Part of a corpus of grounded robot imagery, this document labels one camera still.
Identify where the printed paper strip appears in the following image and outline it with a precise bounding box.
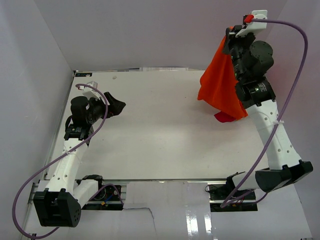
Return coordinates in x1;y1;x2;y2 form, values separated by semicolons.
139;67;189;72

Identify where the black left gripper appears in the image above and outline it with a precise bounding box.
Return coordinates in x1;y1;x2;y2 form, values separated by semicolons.
86;92;126;125

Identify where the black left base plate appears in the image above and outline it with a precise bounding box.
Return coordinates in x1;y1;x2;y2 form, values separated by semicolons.
82;184;126;211

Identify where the black label sticker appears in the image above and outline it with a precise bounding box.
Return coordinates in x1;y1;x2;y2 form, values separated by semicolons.
74;72;93;78

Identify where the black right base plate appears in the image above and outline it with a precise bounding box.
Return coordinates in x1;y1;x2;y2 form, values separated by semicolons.
204;183;258;213

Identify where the crimson red t shirt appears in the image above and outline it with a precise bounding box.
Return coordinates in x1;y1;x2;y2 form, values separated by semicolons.
214;111;237;123

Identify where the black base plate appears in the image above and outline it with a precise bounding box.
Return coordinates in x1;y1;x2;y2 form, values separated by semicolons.
204;183;258;213
82;184;126;211

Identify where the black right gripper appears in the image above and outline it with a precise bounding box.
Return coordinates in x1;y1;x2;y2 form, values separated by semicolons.
221;26;256;82

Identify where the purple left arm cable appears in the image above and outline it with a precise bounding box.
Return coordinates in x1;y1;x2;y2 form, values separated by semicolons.
13;83;109;239

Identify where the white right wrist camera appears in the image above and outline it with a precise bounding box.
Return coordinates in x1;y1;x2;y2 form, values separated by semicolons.
235;10;268;38

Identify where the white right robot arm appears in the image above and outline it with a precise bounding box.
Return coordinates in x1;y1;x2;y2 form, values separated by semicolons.
223;25;314;200

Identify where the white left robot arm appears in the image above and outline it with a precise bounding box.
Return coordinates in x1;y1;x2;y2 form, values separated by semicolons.
33;92;126;228

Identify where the orange t shirt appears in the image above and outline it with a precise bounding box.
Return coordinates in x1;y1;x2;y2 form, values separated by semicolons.
197;37;248;121

